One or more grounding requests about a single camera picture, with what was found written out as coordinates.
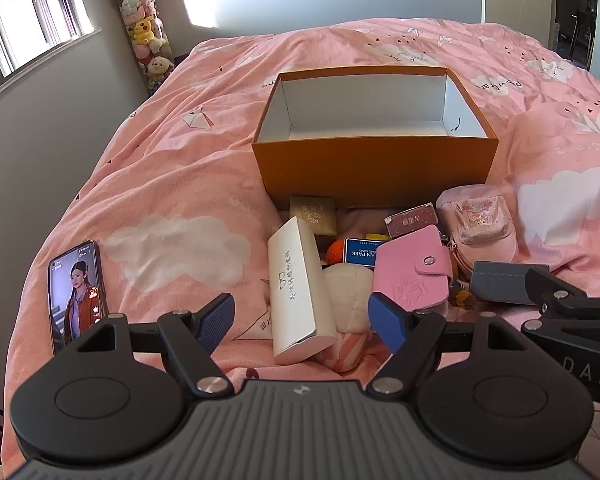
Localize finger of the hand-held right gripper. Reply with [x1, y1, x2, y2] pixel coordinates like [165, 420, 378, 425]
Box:
[524, 267, 600, 321]

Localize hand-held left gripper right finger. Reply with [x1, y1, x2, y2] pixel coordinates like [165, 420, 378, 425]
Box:
[367, 292, 548, 399]

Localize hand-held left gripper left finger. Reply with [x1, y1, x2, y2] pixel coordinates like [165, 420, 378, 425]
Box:
[55, 292, 236, 400]

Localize grey rectangular box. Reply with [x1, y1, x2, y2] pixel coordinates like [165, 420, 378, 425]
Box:
[471, 261, 551, 306]

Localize orange cardboard box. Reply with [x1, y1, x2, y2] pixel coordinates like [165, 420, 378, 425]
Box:
[251, 66, 500, 209]

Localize pink striped cloth item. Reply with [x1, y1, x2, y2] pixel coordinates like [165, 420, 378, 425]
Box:
[325, 327, 381, 373]

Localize white round plush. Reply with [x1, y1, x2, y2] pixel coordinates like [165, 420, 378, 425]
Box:
[322, 262, 381, 333]

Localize pink snap wallet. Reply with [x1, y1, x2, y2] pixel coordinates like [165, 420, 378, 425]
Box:
[370, 225, 453, 317]

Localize blue card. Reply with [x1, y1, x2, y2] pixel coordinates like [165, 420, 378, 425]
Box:
[344, 237, 391, 265]

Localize white glasses case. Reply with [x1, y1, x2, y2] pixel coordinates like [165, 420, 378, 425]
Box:
[267, 217, 337, 366]

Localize small red and white box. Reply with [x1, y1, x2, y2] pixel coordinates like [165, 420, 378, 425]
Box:
[384, 202, 438, 240]

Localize pink cartoon pouch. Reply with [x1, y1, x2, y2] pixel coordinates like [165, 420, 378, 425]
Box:
[436, 185, 520, 271]

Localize small gold box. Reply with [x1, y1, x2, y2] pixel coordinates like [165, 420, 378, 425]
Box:
[289, 195, 337, 237]

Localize smartphone with lit screen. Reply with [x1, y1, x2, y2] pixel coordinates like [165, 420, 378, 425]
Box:
[47, 241, 110, 356]

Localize pink cloud-print blanket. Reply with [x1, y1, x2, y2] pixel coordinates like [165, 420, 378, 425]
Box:
[2, 16, 600, 480]

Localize dark chair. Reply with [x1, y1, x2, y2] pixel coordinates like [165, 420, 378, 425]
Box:
[570, 9, 600, 58]

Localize clear tube of plush toys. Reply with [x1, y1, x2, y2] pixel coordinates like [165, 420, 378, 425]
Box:
[105, 0, 175, 96]

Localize window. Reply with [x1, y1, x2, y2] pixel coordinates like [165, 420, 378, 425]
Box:
[0, 0, 98, 92]

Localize brown keychain charm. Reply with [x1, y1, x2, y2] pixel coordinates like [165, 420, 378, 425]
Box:
[452, 280, 477, 311]

